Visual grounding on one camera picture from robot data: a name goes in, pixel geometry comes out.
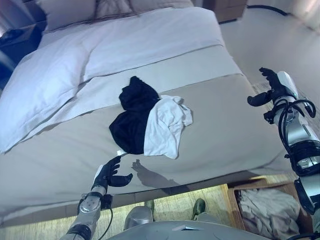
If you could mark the white duvet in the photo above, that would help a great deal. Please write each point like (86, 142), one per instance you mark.
(50, 80)

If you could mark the black garment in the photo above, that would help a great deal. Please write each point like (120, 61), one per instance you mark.
(132, 120)

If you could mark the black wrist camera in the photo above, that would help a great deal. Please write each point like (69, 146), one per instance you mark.
(107, 202)
(269, 117)

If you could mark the dark bedside table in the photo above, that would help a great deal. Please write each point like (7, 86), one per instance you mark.
(20, 47)

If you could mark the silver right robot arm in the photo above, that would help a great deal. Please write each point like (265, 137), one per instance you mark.
(297, 135)

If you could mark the wooden bedside table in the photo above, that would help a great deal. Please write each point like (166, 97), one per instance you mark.
(225, 10)

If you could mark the brown wicker laundry basket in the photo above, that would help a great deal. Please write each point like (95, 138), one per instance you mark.
(233, 207)

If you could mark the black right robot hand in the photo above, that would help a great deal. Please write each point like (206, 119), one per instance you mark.
(282, 85)

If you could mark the white textured blanket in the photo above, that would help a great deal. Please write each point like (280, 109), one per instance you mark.
(205, 65)

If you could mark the silver left robot leg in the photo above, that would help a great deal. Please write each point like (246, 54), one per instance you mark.
(137, 215)

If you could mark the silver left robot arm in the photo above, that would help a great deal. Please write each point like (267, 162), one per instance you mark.
(87, 207)

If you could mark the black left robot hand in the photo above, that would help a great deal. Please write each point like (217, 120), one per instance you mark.
(110, 175)

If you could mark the grey robot torso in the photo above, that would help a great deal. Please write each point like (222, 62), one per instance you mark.
(187, 232)

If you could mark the bed with beige cover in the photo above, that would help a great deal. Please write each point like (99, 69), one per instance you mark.
(75, 162)

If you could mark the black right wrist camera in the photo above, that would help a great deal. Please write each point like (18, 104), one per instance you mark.
(269, 117)

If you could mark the beige pillow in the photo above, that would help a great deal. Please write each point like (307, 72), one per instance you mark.
(160, 4)
(67, 12)

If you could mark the white garment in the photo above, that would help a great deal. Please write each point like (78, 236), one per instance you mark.
(165, 127)

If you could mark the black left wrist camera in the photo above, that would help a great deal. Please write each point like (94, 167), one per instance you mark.
(107, 202)

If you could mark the patterned grey pillow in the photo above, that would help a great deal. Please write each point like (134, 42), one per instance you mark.
(112, 7)

